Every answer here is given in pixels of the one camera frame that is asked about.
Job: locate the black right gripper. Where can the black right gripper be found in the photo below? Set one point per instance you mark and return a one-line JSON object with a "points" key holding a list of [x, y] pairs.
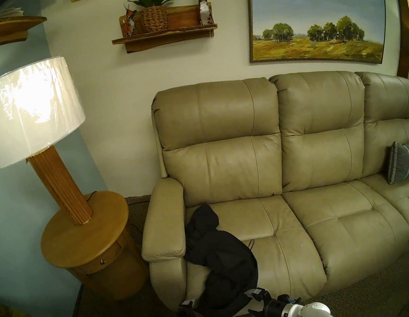
{"points": [[275, 310]]}

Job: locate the black hooded jacket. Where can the black hooded jacket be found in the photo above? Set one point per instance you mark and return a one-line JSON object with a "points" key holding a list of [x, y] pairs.
{"points": [[220, 264]]}

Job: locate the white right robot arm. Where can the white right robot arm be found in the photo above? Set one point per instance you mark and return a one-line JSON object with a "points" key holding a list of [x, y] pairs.
{"points": [[308, 316]]}

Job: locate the beige leather three-seat sofa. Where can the beige leather three-seat sofa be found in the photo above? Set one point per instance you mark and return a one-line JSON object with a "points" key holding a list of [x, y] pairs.
{"points": [[224, 164]]}

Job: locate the round wooden side table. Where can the round wooden side table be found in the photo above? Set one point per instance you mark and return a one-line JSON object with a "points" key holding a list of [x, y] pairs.
{"points": [[82, 235]]}

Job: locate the grey striped throw pillow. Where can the grey striped throw pillow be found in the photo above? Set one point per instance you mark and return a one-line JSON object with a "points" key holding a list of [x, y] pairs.
{"points": [[405, 160]]}

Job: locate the white shade wooden table lamp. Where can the white shade wooden table lamp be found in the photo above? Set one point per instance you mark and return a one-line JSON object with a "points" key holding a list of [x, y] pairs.
{"points": [[18, 111]]}

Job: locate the green plant in wicker pot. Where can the green plant in wicker pot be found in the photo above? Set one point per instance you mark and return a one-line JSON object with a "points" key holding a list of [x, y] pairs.
{"points": [[154, 20]]}

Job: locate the orange fox figurine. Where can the orange fox figurine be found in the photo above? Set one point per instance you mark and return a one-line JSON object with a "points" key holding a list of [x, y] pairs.
{"points": [[129, 22]]}

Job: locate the right fox figurine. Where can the right fox figurine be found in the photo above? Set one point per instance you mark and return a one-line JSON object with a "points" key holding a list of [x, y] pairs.
{"points": [[204, 10]]}

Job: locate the framed landscape oil painting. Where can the framed landscape oil painting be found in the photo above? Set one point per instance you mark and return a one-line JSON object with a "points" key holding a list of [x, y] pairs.
{"points": [[312, 10]]}

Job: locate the stack of books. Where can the stack of books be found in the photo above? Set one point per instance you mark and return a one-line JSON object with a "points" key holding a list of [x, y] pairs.
{"points": [[11, 13]]}

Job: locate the live-edge wooden wall shelf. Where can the live-edge wooden wall shelf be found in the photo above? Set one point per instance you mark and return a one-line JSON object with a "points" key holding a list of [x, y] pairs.
{"points": [[167, 35]]}

